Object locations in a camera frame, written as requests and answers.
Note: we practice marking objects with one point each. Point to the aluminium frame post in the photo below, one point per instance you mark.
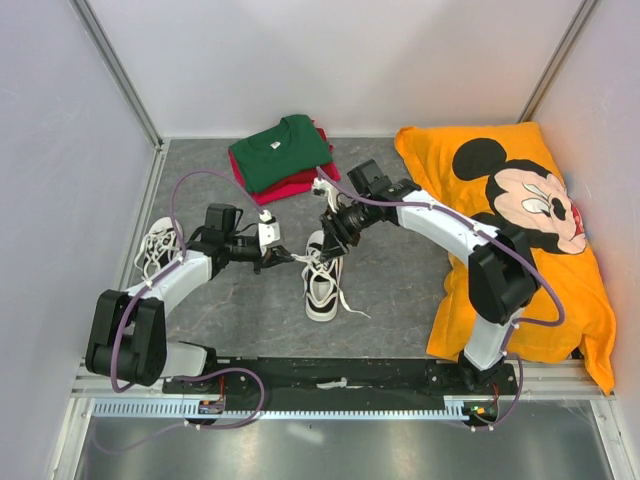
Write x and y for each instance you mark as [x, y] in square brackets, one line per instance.
[564, 48]
[106, 50]

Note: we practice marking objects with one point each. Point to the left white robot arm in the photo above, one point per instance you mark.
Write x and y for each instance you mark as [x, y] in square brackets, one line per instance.
[128, 339]

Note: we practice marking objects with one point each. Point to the left aluminium frame post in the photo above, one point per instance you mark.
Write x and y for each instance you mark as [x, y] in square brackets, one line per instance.
[106, 50]

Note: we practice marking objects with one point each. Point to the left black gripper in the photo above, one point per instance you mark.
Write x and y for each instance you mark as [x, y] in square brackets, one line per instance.
[272, 257]

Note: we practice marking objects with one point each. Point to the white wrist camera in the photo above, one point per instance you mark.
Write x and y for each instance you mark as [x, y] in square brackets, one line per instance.
[324, 188]
[268, 229]

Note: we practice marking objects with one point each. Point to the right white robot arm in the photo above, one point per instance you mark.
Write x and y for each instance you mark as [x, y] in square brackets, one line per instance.
[501, 272]

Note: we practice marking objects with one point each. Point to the orange Mickey Mouse pillow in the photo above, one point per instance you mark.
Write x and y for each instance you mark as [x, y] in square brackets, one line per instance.
[502, 175]

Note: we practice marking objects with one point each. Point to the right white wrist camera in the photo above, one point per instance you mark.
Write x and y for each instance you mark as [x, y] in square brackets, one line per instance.
[324, 188]

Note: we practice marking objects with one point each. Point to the green folded t-shirt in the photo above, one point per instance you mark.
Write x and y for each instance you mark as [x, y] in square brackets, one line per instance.
[290, 147]

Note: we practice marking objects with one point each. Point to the pink folded t-shirt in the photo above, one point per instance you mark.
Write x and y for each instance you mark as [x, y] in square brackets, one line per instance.
[292, 185]

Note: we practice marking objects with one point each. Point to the black white sneaker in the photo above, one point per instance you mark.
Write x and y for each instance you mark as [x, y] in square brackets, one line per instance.
[323, 295]
[158, 247]

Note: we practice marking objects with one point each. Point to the front aluminium rail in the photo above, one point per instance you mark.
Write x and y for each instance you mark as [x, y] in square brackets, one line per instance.
[565, 381]

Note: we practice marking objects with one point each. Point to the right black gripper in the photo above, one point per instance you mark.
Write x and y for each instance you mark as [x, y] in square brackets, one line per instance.
[336, 236]

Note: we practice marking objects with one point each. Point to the right aluminium frame post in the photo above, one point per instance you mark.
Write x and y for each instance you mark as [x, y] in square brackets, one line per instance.
[564, 48]

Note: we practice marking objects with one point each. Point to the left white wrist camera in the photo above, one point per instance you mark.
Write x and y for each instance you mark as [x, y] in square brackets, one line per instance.
[268, 229]

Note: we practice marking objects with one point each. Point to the grey slotted cable duct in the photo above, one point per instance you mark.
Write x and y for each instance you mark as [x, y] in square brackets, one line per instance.
[446, 408]

